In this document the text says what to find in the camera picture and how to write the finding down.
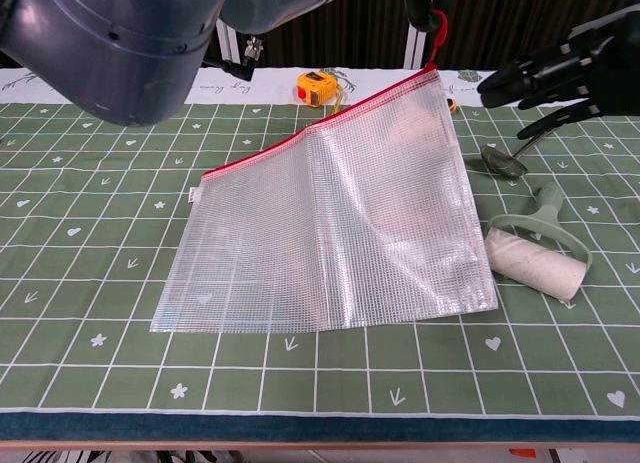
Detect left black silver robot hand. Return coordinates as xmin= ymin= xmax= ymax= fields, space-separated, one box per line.
xmin=402 ymin=0 xmax=437 ymax=33

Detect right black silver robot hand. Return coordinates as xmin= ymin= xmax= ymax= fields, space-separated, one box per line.
xmin=476 ymin=5 xmax=640 ymax=140

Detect clear mesh zipper pouch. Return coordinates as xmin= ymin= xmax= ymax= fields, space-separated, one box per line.
xmin=149 ymin=8 xmax=500 ymax=335

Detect yellow tape measure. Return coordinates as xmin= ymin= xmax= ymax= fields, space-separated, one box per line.
xmin=295 ymin=69 xmax=347 ymax=109

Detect green lint roller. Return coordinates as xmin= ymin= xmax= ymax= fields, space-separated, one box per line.
xmin=483 ymin=181 xmax=594 ymax=301

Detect green grid tablecloth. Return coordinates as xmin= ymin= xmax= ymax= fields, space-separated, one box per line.
xmin=0 ymin=65 xmax=640 ymax=442

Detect aluminium frame post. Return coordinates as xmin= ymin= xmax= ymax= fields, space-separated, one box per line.
xmin=214 ymin=18 xmax=242 ymax=68
xmin=406 ymin=25 xmax=436 ymax=70

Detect metal ladle with black handle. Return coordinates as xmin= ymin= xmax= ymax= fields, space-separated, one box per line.
xmin=480 ymin=126 xmax=557 ymax=179

